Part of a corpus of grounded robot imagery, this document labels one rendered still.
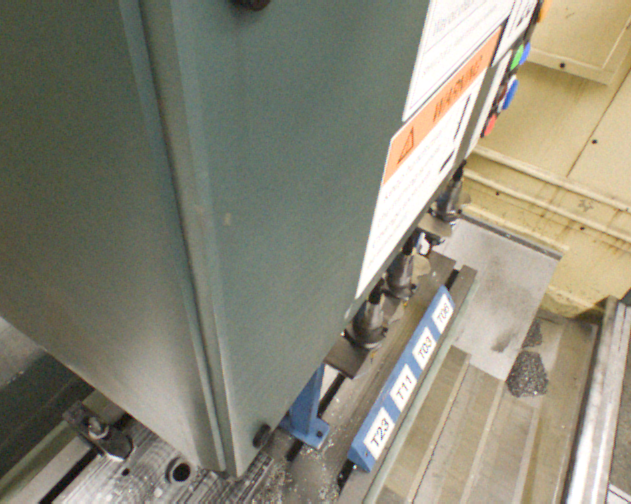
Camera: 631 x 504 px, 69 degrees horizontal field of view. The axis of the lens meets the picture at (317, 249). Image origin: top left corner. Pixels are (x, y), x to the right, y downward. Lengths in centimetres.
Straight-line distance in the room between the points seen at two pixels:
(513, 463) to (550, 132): 80
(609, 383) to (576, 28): 83
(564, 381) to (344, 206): 134
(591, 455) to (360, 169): 112
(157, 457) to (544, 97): 112
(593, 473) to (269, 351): 110
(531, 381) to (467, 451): 35
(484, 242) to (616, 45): 60
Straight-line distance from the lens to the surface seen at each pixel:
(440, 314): 110
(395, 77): 17
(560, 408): 143
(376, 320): 65
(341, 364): 65
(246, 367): 16
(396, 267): 71
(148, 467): 86
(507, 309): 142
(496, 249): 147
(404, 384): 98
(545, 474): 133
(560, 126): 130
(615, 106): 127
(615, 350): 145
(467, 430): 122
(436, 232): 86
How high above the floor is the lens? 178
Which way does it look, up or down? 46 degrees down
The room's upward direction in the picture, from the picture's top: 7 degrees clockwise
